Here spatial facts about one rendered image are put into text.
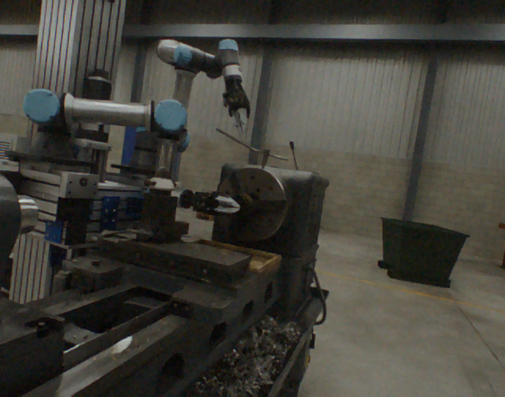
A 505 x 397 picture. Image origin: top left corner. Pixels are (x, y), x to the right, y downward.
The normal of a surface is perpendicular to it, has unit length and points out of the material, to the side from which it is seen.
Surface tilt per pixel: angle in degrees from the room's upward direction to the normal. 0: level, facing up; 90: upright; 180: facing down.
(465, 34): 90
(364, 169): 90
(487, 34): 90
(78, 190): 90
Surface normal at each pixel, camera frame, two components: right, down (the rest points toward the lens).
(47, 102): 0.11, 0.08
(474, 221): -0.33, 0.00
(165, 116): 0.36, 0.09
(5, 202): 0.90, -0.29
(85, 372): 0.14, -0.99
